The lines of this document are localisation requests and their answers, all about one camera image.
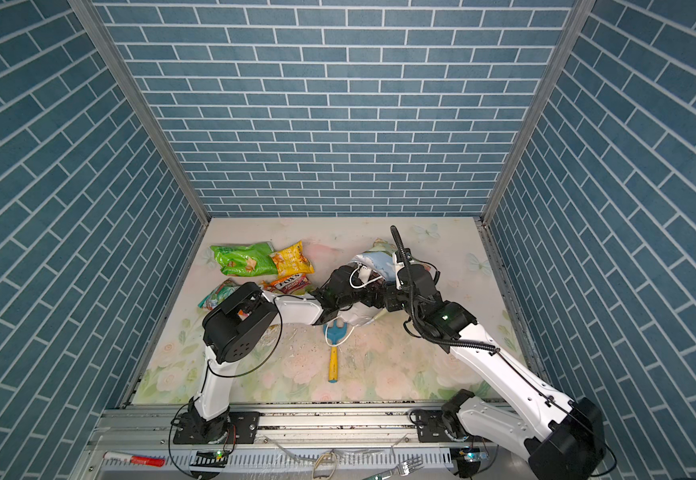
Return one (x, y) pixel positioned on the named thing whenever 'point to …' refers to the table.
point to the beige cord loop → (319, 459)
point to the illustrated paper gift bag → (376, 267)
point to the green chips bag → (253, 260)
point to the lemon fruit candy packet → (287, 284)
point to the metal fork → (404, 469)
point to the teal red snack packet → (218, 294)
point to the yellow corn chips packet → (292, 261)
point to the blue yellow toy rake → (334, 334)
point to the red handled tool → (135, 459)
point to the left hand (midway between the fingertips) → (383, 284)
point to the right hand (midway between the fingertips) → (388, 278)
